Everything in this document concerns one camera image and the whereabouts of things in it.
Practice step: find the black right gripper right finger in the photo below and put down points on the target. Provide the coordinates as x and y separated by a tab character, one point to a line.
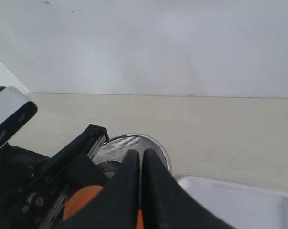
165	205

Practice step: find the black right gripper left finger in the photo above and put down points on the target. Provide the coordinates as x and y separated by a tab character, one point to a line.
129	170

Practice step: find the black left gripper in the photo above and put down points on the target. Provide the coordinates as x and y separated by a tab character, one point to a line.
34	188

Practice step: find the orange pump soap bottle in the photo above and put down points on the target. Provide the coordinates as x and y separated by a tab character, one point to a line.
84	202

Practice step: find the steel mesh colander basket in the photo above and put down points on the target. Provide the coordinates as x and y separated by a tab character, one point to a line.
111	154

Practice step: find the white rectangular plastic tray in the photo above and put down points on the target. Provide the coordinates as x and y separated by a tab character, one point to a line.
242	206

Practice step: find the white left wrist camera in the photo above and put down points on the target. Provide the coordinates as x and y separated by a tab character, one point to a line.
16	109

